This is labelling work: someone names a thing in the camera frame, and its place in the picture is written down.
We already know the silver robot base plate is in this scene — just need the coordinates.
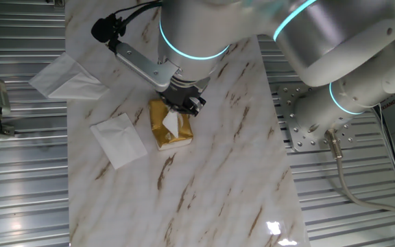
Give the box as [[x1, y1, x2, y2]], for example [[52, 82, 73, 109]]
[[276, 84, 363, 152]]

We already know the large unfolded white napkin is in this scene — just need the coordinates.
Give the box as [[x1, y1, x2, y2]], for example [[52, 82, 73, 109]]
[[28, 51, 110, 101]]

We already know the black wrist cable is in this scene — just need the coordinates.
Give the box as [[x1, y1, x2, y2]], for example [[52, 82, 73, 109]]
[[91, 0, 163, 52]]

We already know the small folded white napkin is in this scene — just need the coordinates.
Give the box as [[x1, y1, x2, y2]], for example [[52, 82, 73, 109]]
[[90, 113, 148, 170]]

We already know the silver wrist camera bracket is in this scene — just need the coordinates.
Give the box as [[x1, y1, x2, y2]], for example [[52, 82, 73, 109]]
[[114, 40, 182, 93]]

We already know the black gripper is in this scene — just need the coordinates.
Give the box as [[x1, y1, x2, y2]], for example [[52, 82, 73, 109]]
[[158, 76, 208, 117]]

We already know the gold tissue pack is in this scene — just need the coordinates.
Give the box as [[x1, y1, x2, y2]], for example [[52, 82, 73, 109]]
[[148, 98, 194, 151]]

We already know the marble pattern mat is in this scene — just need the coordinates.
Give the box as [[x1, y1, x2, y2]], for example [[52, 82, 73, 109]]
[[64, 0, 311, 247]]

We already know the grey base cable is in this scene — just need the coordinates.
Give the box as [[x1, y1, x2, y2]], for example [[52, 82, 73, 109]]
[[323, 128, 395, 224]]

